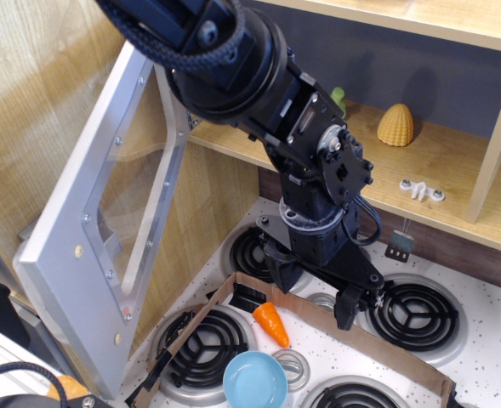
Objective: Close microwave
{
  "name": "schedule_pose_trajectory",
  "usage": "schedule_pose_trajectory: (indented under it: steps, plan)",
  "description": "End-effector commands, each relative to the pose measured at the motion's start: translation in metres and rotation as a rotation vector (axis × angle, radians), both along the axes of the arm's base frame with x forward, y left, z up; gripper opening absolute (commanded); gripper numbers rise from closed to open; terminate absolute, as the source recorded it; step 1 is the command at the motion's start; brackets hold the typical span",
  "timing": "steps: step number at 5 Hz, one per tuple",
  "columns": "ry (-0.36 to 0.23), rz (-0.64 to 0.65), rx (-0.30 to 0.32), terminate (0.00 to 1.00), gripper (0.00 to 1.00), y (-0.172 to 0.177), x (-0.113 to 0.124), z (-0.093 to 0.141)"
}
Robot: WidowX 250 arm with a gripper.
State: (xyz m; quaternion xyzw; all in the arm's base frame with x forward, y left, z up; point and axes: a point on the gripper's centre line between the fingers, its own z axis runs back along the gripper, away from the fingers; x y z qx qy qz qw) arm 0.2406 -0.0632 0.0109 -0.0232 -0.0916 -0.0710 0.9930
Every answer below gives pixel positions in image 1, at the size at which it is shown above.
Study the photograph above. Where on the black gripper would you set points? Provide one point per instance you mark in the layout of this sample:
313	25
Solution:
329	250

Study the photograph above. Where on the grey toy microwave door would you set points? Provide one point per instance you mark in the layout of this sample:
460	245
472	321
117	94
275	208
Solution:
88	260

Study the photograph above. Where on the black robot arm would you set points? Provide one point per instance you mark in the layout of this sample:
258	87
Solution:
231	65

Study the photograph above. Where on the silver back stove knob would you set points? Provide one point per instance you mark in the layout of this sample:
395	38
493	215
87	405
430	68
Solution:
323	300

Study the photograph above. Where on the silver stove knob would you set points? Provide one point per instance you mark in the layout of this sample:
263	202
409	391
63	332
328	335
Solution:
323	300
296	368

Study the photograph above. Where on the orange toy carrot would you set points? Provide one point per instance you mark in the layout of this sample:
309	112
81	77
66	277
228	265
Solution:
268	318

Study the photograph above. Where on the back left stove burner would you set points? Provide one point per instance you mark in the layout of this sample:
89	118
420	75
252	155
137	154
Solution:
243	251

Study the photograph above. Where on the stove burner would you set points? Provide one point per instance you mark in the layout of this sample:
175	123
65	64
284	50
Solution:
194	376
352	391
243	251
421	316

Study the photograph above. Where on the small hanging spatula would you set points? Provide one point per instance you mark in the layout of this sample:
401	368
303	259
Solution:
400	246

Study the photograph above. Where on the front right stove burner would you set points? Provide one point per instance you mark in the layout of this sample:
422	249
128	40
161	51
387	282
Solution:
352	391

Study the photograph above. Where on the light blue bowl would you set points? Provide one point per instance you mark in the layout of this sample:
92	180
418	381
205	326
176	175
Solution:
255	379

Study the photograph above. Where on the back right stove burner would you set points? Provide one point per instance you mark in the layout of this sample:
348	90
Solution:
421	316

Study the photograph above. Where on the front left stove burner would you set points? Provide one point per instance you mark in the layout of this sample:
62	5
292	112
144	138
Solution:
194	376

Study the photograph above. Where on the brown cardboard strip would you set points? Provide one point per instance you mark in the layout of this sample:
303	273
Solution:
313	333

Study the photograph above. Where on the yellow toy corn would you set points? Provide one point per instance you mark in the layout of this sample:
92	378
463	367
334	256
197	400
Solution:
396	127

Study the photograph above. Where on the wooden shelf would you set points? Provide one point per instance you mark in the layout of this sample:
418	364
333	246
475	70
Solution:
440	58

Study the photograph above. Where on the green toy broccoli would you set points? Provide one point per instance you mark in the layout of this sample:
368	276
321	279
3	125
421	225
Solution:
337	96

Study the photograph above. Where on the orange toy at bottom left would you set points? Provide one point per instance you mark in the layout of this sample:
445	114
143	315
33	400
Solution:
73	388

